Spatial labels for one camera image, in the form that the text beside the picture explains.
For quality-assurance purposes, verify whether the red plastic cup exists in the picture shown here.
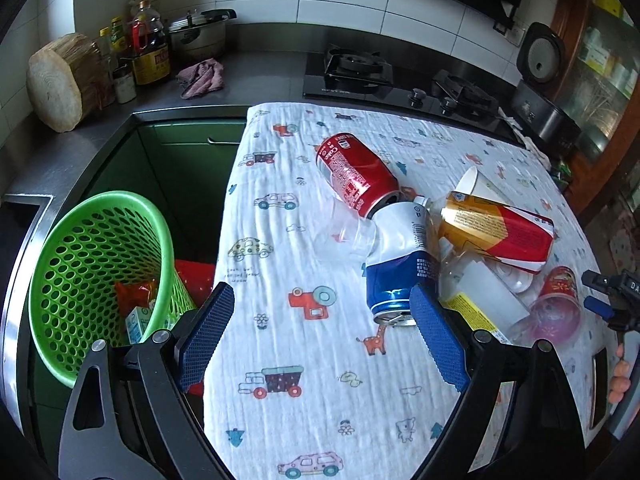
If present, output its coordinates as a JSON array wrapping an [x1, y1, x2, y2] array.
[[508, 266, 582, 348]]

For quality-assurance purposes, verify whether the white blue milk carton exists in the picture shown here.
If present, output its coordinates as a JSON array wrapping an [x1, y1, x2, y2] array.
[[125, 307, 152, 344]]

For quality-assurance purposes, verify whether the clear plastic bottle white cap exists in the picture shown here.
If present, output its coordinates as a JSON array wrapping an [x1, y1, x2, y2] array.
[[439, 238, 528, 344]]

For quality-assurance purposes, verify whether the orange red tea bottle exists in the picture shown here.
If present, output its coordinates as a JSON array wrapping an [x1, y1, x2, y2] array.
[[439, 192, 555, 274]]

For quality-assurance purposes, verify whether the blue white soda can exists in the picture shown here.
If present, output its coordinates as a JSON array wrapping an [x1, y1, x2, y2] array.
[[366, 195, 440, 326]]

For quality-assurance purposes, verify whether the red soda can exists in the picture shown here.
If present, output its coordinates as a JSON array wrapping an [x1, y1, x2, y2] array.
[[316, 132, 400, 218]]

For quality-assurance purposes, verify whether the steel kitchen sink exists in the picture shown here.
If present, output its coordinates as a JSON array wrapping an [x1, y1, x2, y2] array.
[[1, 193, 53, 430]]

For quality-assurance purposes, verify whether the person right hand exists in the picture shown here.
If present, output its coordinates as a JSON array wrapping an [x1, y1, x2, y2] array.
[[608, 344, 630, 404]]

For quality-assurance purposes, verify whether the red stool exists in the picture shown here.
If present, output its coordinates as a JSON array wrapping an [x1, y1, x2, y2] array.
[[175, 259, 215, 308]]

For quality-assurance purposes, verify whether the red snack wrapper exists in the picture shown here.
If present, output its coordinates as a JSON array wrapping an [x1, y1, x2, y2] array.
[[114, 280, 158, 318]]

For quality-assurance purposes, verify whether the white plastic lid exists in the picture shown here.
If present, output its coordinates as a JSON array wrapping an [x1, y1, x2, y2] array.
[[490, 261, 534, 294]]

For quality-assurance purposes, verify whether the white cartoon print cloth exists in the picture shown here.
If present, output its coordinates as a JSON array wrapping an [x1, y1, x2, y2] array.
[[204, 103, 616, 479]]

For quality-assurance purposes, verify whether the green perforated plastic basket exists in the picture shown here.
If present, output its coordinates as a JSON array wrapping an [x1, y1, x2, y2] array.
[[28, 191, 195, 388]]

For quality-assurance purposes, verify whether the white paper cup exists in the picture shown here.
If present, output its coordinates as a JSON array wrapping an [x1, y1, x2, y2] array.
[[454, 167, 512, 205]]

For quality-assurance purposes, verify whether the green cabinet door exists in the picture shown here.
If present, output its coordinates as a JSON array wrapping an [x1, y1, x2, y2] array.
[[138, 119, 245, 263]]

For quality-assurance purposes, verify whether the pink rag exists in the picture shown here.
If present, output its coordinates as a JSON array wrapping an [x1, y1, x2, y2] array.
[[176, 58, 224, 100]]

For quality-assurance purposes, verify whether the white small jar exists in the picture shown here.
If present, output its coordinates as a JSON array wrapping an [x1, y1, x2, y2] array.
[[113, 64, 137, 104]]

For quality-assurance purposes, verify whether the dark soy sauce bottle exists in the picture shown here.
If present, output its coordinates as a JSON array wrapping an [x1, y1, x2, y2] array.
[[131, 0, 170, 86]]

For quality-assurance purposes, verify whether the round wooden chopping block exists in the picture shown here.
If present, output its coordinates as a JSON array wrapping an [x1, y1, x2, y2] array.
[[26, 32, 108, 133]]

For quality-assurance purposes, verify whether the black gas stove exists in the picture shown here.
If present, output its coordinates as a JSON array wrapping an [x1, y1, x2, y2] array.
[[303, 48, 520, 145]]

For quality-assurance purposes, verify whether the green cap condiment bottle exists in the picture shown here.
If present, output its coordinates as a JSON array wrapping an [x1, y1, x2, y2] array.
[[111, 16, 128, 54]]

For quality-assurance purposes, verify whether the steel pot with black handle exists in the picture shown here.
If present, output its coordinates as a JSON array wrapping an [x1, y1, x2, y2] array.
[[168, 9, 238, 60]]

